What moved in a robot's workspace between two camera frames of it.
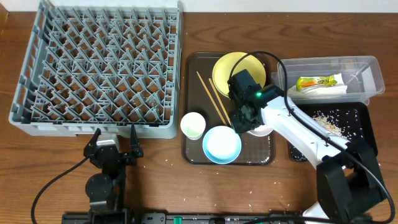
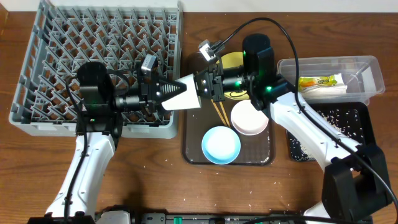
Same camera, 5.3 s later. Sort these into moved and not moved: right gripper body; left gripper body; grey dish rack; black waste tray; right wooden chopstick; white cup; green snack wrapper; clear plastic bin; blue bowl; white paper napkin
Moved: right gripper body; white cup; left gripper body
Not moved: grey dish rack; black waste tray; green snack wrapper; white paper napkin; right wooden chopstick; clear plastic bin; blue bowl
